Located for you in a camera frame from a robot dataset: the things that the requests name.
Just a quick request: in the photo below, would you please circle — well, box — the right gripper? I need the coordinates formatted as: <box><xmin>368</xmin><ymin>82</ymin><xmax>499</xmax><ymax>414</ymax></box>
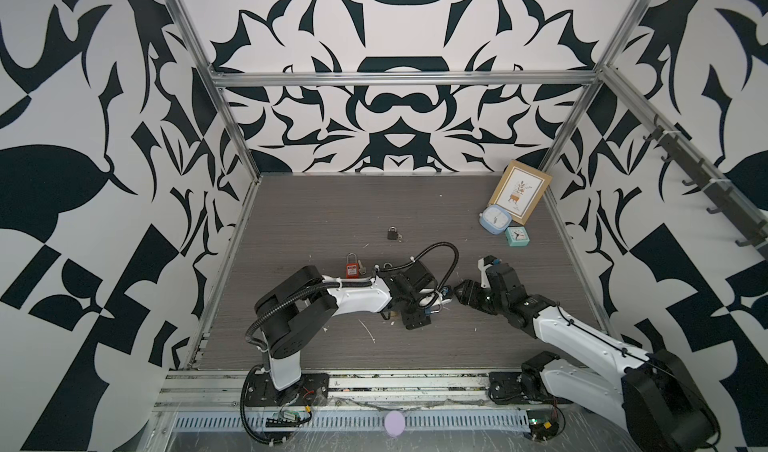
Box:
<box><xmin>451</xmin><ymin>277</ymin><xmax>509</xmax><ymax>317</ymax></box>

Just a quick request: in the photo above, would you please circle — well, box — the red padlock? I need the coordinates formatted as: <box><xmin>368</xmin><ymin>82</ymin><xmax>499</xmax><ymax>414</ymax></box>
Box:
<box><xmin>345</xmin><ymin>253</ymin><xmax>362</xmax><ymax>279</ymax></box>

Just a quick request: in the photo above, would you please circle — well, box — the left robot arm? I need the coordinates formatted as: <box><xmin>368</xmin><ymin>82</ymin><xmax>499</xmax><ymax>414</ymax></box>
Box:
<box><xmin>245</xmin><ymin>241</ymin><xmax>460</xmax><ymax>392</ymax></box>

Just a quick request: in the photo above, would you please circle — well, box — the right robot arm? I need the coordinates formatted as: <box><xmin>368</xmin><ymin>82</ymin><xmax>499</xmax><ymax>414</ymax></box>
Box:
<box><xmin>454</xmin><ymin>256</ymin><xmax>721</xmax><ymax>451</ymax></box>

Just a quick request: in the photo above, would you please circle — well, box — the green square alarm clock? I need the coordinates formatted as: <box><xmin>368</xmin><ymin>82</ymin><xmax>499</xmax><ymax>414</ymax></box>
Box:
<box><xmin>504</xmin><ymin>226</ymin><xmax>530</xmax><ymax>247</ymax></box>

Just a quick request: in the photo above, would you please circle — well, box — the blue round alarm clock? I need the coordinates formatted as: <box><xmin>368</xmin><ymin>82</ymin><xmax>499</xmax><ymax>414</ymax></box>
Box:
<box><xmin>479</xmin><ymin>204</ymin><xmax>512</xmax><ymax>235</ymax></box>

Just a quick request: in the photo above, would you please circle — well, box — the purple round cap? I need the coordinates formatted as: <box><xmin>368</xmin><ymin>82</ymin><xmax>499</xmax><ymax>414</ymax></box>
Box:
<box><xmin>384</xmin><ymin>410</ymin><xmax>406</xmax><ymax>438</ymax></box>

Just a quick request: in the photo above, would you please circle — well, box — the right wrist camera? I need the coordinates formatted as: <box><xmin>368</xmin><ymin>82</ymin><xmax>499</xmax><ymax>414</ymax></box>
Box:
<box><xmin>478</xmin><ymin>255</ymin><xmax>500</xmax><ymax>289</ymax></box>

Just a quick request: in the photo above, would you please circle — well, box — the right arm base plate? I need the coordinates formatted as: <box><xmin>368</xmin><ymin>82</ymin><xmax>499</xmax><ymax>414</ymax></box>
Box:
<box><xmin>488</xmin><ymin>371</ymin><xmax>540</xmax><ymax>405</ymax></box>

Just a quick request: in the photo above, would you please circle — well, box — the wooden picture frame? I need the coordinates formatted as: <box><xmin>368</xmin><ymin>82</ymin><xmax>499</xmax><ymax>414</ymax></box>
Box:
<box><xmin>488</xmin><ymin>160</ymin><xmax>552</xmax><ymax>225</ymax></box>

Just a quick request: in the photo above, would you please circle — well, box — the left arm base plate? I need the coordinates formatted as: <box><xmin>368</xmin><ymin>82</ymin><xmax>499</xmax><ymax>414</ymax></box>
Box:
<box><xmin>244</xmin><ymin>373</ymin><xmax>330</xmax><ymax>407</ymax></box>

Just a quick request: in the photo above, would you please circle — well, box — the black wall hook rack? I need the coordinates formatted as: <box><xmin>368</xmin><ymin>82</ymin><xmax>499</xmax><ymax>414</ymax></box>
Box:
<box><xmin>644</xmin><ymin>113</ymin><xmax>767</xmax><ymax>261</ymax></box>

